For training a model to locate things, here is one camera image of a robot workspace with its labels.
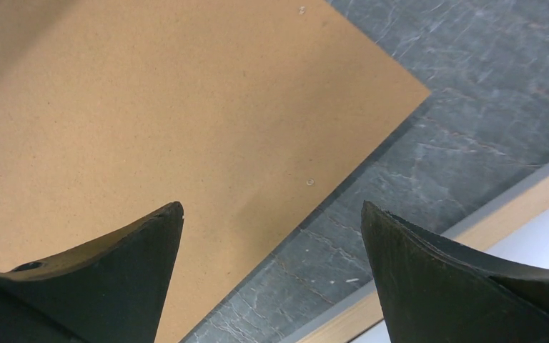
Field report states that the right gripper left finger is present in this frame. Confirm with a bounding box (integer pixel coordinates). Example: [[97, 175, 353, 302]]
[[0, 202, 184, 342]]

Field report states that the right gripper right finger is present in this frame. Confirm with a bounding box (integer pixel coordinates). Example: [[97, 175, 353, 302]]
[[360, 200, 549, 343]]

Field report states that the brown cardboard backing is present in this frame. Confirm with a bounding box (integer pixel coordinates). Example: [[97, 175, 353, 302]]
[[0, 1, 429, 342]]

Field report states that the wooden picture frame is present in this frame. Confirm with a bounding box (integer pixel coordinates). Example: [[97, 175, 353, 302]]
[[284, 163, 549, 342]]

